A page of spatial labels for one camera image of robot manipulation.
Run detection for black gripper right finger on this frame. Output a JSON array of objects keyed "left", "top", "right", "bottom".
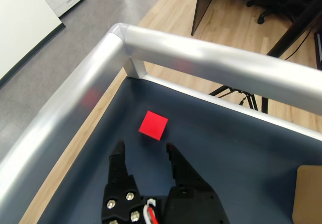
[{"left": 163, "top": 142, "right": 230, "bottom": 224}]

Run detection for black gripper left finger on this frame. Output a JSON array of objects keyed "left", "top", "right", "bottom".
[{"left": 101, "top": 140, "right": 146, "bottom": 224}]

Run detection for red cube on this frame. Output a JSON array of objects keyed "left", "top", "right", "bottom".
[{"left": 138, "top": 110, "right": 169, "bottom": 141}]

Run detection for square metal tin container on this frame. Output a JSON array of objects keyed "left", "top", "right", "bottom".
[{"left": 292, "top": 165, "right": 322, "bottom": 224}]

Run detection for dark blue table mat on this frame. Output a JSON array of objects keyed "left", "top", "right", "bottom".
[{"left": 35, "top": 78, "right": 322, "bottom": 224}]

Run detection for dark desk side panel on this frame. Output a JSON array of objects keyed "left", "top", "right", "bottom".
[{"left": 190, "top": 0, "right": 223, "bottom": 36}]

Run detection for dark brown cabinet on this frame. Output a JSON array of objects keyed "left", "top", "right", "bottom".
[{"left": 313, "top": 31, "right": 322, "bottom": 70}]

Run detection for black office chair base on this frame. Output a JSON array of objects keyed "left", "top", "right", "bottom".
[{"left": 246, "top": 0, "right": 309, "bottom": 25}]

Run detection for white red servo cable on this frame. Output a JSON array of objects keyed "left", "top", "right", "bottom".
[{"left": 142, "top": 198, "right": 162, "bottom": 224}]

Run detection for aluminium table frame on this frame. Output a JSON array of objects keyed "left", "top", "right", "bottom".
[{"left": 0, "top": 22, "right": 322, "bottom": 207}]

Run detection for thin black cable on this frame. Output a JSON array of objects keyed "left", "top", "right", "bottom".
[{"left": 283, "top": 24, "right": 314, "bottom": 60}]

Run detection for black camera tripod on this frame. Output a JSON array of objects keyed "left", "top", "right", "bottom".
[{"left": 208, "top": 0, "right": 322, "bottom": 114}]

